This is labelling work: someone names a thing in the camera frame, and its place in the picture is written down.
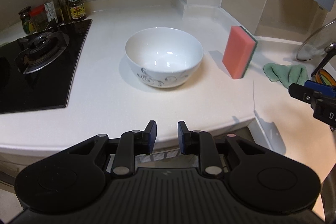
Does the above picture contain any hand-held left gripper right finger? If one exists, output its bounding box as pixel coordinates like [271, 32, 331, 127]
[178, 120, 265, 177]

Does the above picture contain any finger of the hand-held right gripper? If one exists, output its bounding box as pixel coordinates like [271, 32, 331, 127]
[288, 84, 323, 109]
[304, 80, 336, 97]

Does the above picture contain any green cloth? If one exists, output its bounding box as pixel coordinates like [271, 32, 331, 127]
[263, 63, 310, 89]

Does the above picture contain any dark lid jar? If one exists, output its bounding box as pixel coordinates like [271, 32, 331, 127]
[18, 6, 36, 35]

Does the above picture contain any red lid jar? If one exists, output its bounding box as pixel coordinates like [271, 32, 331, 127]
[29, 5, 49, 32]

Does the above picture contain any gas burner with pan support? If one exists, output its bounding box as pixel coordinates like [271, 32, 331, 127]
[14, 20, 71, 74]

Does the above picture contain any white round plate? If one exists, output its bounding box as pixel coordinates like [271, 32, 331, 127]
[125, 27, 204, 88]

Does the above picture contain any black glass cooktop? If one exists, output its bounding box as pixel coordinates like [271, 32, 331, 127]
[0, 19, 93, 115]

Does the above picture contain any orange green ring object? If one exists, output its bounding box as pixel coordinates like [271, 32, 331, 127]
[316, 69, 336, 88]

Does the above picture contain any green lid sauce jar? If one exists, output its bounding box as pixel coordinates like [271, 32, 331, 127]
[68, 0, 87, 20]

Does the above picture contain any black cap dark bottle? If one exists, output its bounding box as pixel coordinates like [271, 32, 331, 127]
[55, 0, 72, 23]

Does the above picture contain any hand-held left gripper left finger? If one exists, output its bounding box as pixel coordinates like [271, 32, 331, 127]
[67, 120, 158, 178]

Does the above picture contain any pink green sponge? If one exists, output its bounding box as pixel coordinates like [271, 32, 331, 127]
[222, 26, 258, 80]

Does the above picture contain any black metal stand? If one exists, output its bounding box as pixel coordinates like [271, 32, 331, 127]
[311, 52, 335, 77]

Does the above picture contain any glass pot lid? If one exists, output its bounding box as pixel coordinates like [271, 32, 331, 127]
[296, 18, 336, 62]

